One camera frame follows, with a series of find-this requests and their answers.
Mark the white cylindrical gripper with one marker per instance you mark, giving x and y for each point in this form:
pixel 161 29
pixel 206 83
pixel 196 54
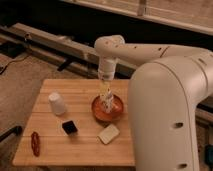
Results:
pixel 106 72

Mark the white ceramic cup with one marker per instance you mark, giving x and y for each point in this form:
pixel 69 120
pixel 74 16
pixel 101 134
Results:
pixel 56 103

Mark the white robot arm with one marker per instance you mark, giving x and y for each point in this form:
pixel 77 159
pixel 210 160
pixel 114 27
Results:
pixel 163 93

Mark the black eraser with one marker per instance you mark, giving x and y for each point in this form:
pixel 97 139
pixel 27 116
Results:
pixel 69 127

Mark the small white bottle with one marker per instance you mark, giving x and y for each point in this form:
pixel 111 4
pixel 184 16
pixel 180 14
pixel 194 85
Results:
pixel 106 101

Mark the brown round bowl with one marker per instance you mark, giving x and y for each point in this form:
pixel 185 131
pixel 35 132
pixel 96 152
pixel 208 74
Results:
pixel 115 114

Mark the wooden cutting board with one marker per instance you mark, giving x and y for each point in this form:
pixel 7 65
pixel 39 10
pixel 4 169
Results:
pixel 82 148

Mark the cream rectangular sponge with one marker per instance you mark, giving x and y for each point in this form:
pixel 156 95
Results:
pixel 108 134

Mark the red pretzel shaped toy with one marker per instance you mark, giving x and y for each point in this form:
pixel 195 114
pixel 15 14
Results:
pixel 35 143

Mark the black bar handle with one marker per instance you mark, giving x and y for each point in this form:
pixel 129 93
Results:
pixel 16 130

